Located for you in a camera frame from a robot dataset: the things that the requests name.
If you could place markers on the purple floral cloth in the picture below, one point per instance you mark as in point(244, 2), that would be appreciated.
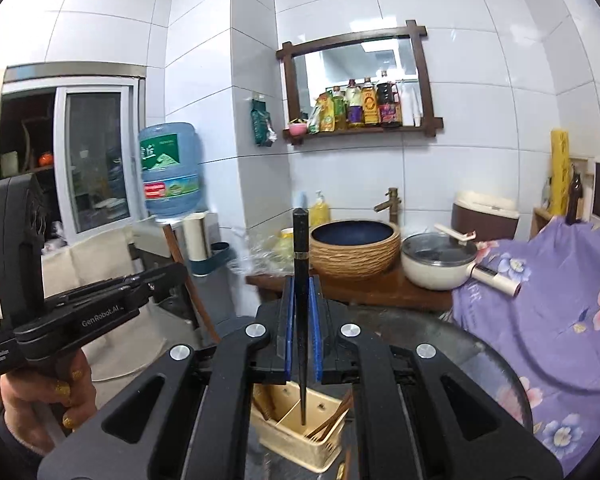
point(550, 333)

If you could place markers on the brass faucet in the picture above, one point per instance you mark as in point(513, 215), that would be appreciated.
point(392, 204)

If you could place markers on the woven basin sink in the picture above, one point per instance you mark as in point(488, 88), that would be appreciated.
point(354, 249)

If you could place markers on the dark soy sauce bottle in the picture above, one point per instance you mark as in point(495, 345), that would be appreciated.
point(388, 106)

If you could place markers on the blue water jug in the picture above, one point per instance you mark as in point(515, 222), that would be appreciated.
point(170, 157)

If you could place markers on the brown rice cooker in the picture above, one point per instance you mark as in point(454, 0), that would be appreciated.
point(490, 217)

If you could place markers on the yellow dish soap bottle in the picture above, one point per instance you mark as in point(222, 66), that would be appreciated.
point(319, 212)

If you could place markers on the pink small bowl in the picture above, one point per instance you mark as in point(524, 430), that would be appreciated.
point(298, 127)

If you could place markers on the brown wooden chopstick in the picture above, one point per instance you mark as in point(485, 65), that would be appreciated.
point(345, 467)
point(322, 431)

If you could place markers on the person's left hand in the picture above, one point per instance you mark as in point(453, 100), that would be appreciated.
point(22, 389)

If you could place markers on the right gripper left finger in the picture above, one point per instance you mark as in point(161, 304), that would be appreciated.
point(261, 353)

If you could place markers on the green hanging packet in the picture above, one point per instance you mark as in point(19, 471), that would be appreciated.
point(264, 134)

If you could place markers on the beige cloth cover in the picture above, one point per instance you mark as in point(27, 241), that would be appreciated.
point(44, 334)

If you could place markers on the dark black chopstick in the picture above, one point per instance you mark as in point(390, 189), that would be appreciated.
point(301, 299)

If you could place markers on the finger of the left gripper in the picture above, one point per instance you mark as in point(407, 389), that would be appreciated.
point(108, 285)
point(151, 281)

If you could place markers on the sliding window frame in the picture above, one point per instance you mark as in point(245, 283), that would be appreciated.
point(75, 125)

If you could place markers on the cream plastic utensil holder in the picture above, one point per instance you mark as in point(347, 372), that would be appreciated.
point(275, 415)

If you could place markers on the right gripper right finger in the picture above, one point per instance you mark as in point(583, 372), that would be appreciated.
point(345, 353)

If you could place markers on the purple label bottle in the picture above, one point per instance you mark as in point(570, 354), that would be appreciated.
point(355, 117)

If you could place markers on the yellow roll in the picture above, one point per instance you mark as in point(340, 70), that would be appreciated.
point(561, 172)

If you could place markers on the round glass table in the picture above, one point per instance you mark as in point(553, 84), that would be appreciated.
point(460, 432)

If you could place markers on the white cooking pot with lid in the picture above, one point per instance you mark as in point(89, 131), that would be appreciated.
point(445, 260)

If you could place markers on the brown glass bottle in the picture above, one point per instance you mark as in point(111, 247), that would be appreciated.
point(574, 197)

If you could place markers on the water dispenser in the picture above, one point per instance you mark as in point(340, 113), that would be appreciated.
point(210, 276)

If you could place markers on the clear plastic bag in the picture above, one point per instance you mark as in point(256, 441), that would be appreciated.
point(268, 254)

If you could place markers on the left brown chopstick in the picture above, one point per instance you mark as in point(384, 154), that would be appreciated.
point(194, 298)

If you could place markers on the wooden framed mirror shelf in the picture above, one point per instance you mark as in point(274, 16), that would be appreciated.
point(375, 81)

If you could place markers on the yellow oil bottle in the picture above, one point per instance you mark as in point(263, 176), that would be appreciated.
point(369, 103)

